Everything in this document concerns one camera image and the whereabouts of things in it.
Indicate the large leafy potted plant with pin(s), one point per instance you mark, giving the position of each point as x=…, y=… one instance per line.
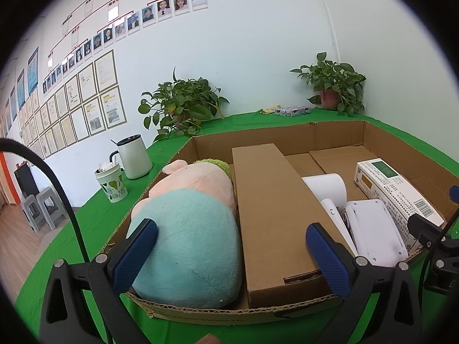
x=183, y=104

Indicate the black cabinet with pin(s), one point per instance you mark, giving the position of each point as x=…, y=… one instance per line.
x=25, y=182

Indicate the grey plastic stool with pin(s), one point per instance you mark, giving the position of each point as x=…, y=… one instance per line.
x=30, y=209
x=52, y=202

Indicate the floral tissue packet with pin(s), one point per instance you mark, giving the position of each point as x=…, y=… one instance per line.
x=292, y=111

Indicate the yellow packet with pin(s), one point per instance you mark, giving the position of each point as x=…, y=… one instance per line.
x=269, y=110

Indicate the wall of framed certificates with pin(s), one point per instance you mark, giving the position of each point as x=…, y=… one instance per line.
x=89, y=96

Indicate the large cardboard tray box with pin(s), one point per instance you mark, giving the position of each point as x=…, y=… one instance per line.
x=394, y=143

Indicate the white electric kettle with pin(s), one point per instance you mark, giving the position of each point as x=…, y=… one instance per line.
x=134, y=159

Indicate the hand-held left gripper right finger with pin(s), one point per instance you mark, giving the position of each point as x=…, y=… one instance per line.
x=326, y=258

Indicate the white cup with leaf print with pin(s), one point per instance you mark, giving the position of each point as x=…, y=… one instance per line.
x=114, y=186

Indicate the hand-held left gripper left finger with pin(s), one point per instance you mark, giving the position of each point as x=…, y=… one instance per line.
x=136, y=254

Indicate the white handheld fan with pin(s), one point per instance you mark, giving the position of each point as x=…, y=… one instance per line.
x=373, y=229

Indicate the green tablecloth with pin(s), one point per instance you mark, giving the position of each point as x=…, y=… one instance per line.
x=89, y=229

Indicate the long cardboard box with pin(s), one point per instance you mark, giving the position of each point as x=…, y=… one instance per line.
x=272, y=215

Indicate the white medicine box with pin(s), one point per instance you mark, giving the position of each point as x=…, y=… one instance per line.
x=398, y=193

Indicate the potted plant in terracotta pot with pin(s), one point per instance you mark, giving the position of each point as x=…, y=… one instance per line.
x=333, y=79

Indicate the person's left hand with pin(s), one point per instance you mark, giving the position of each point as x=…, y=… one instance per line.
x=209, y=339

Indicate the portrait photo wall chart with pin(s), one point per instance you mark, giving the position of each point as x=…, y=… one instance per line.
x=161, y=7

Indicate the pink and teal plush pig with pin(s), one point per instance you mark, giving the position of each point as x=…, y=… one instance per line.
x=193, y=240

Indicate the blue notice board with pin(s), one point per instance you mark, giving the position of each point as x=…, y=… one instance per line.
x=20, y=86
x=33, y=70
x=13, y=103

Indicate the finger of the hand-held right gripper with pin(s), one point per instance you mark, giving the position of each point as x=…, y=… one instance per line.
x=421, y=227
x=454, y=195

